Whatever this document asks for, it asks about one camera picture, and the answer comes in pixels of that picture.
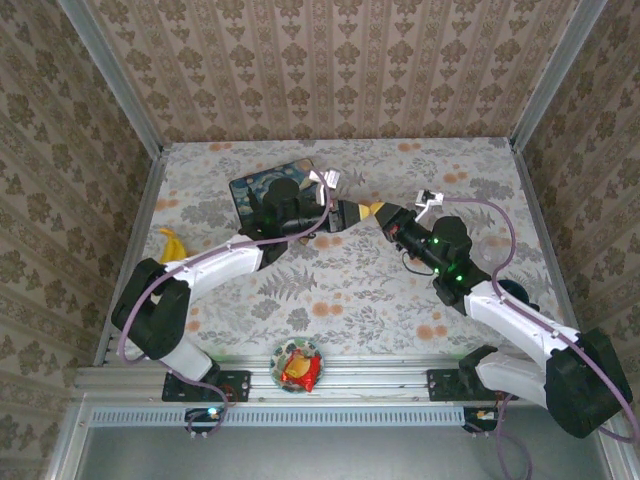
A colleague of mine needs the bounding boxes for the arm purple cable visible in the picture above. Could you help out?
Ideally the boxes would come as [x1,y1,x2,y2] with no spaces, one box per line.
[117,179,334,441]
[442,196,640,480]

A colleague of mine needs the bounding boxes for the red snack packet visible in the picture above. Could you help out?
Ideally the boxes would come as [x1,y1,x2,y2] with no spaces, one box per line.
[279,351,322,394]

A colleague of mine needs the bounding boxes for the starry night tin box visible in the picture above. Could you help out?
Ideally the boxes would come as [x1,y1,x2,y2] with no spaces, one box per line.
[228,158,321,237]

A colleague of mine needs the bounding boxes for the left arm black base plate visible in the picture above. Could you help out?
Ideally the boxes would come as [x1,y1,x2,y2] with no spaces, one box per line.
[161,369,251,403]

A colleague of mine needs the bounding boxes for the patterned round plate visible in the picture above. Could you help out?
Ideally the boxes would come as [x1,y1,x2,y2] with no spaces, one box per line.
[270,337,325,395]

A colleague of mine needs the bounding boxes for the aluminium table edge rail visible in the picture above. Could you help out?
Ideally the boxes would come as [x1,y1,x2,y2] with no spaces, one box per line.
[74,353,614,404]

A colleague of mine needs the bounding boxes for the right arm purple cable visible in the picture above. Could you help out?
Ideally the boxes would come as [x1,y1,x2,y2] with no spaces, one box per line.
[442,196,640,480]

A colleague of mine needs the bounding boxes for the grey metal panel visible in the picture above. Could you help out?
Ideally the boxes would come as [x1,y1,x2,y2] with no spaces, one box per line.
[74,424,614,480]

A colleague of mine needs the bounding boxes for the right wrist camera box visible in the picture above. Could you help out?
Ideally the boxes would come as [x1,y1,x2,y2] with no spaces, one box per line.
[414,188,446,212]

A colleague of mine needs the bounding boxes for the yellow banana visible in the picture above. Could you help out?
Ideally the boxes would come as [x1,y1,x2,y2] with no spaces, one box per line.
[158,228,189,264]

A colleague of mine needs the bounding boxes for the small circuit board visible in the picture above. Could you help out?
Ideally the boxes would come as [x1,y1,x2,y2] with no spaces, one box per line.
[184,406,227,434]
[462,406,502,434]

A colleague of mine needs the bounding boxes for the aluminium frame post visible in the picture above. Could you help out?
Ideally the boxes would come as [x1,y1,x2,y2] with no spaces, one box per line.
[56,0,165,157]
[508,0,609,151]

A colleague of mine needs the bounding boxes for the white slotted cable duct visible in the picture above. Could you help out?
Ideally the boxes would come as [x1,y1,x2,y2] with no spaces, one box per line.
[92,405,474,428]

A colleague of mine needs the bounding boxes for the floral patterned tablecloth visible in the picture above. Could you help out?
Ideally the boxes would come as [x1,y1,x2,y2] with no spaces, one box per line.
[117,138,576,359]

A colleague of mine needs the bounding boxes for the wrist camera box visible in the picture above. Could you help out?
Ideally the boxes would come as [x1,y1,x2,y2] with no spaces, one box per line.
[414,188,446,212]
[308,169,342,197]

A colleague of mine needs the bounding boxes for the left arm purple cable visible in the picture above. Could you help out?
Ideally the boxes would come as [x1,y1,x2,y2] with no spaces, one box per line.
[117,179,334,441]

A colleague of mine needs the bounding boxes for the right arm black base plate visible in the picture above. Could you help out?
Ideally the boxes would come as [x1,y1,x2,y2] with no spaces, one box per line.
[426,368,520,402]

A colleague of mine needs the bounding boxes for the aluminium side rail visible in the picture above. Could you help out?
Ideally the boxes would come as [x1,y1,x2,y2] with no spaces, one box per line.
[93,148,170,367]
[508,139,592,351]

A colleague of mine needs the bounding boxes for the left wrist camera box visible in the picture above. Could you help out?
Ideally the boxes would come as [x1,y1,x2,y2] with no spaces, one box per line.
[308,169,342,197]

